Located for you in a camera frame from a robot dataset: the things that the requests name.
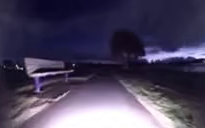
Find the dark tree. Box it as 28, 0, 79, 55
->
110, 30, 146, 69

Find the grey paved path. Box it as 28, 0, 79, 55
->
18, 68, 164, 128

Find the pale bench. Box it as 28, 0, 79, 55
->
23, 57, 75, 94

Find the dark grass verge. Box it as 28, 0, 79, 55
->
114, 64, 205, 128
0, 64, 98, 128

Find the pale water surface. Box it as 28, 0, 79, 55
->
176, 64, 205, 74

